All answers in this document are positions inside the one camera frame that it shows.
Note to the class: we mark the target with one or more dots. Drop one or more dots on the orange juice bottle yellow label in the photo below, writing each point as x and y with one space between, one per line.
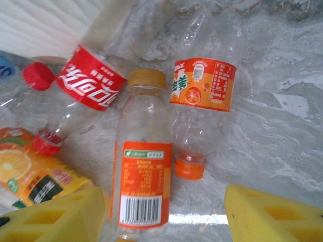
25 164

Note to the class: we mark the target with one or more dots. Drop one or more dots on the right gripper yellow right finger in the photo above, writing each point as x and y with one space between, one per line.
265 216

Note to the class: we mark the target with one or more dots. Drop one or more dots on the clear bottle mustard yellow cap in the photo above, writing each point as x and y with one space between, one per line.
145 171

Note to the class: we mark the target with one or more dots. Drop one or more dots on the clear bottle red white label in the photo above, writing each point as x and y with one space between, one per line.
38 75

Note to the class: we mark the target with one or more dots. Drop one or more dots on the clear soda bottle orange cap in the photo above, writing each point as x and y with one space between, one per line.
202 83

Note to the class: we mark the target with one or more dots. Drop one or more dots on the cream white plastic bin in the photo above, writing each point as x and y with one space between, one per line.
38 25

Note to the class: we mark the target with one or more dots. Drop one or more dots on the water bottle blue label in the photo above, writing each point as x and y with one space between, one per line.
5 68

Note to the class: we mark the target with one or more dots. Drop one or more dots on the clear cola bottle red label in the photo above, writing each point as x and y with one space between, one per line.
90 80

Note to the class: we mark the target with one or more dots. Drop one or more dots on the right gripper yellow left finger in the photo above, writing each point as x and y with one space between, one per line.
63 216

